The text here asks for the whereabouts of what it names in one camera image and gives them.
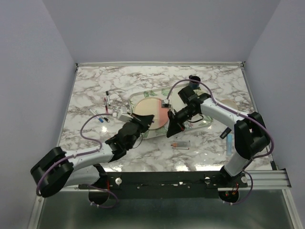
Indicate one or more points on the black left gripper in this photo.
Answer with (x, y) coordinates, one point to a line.
(144, 121)

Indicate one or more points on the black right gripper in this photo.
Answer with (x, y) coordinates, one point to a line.
(176, 125)

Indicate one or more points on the white marker red cap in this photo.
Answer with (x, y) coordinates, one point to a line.
(182, 148)

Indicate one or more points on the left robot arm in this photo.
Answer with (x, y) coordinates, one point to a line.
(52, 172)

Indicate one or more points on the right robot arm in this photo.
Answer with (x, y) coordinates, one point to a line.
(250, 136)

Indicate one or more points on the pink red pen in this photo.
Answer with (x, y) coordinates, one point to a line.
(106, 106)

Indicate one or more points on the light blue highlighter pen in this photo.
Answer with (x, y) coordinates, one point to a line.
(229, 144)

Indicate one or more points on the cream and pink plate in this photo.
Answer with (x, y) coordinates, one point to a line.
(152, 106)

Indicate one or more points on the floral serving tray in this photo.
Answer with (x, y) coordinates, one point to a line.
(176, 103)

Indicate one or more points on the dark blue mug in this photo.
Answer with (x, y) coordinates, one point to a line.
(194, 82)

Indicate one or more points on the white marker black eraser cap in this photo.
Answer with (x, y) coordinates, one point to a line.
(103, 117)

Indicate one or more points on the white marker blue cap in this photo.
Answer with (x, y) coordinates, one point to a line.
(96, 116)

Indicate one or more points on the purple capped marker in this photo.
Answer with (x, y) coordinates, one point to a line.
(225, 133)

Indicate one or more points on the white orange rimmed bowl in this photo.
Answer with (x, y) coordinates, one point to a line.
(229, 103)

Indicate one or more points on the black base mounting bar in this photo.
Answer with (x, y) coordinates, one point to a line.
(161, 185)

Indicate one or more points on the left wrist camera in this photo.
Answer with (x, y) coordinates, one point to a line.
(122, 115)

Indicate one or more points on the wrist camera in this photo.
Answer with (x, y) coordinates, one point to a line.
(122, 115)
(166, 104)

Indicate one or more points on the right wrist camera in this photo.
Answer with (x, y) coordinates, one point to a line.
(166, 104)

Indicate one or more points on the aluminium frame rail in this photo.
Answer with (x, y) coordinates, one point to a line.
(270, 179)

